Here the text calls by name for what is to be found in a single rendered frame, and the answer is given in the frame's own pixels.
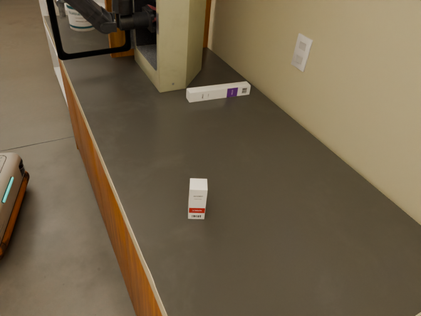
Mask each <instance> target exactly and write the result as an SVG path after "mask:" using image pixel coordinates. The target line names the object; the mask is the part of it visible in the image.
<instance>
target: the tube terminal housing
mask: <svg viewBox="0 0 421 316"><path fill-rule="evenodd" d="M205 9H206V0H156V12H157V13H158V14H159V35H158V34H157V71H155V70H154V68H153V67H152V66H151V65H150V63H149V62H148V61H147V60H146V59H145V57H144V56H143V55H142V54H141V52H139V50H138V49H137V46H136V41H135V50H134V56H135V61H136V62H137V63H138V65H139V66H140V68H141V69H142V70H143V71H144V73H145V74H146V75H147V76H148V78H149V79H150V81H151V82H152V83H153V84H154V85H155V87H156V88H157V90H158V91H159V92H160V93H162V92H169V91H173V90H180V89H185V88H187V86H188V85H189V83H190V82H191V81H192V80H193V79H194V78H195V76H196V75H197V74H198V73H199V72H200V71H201V66H202V50H203V41H204V25H205Z"/></svg>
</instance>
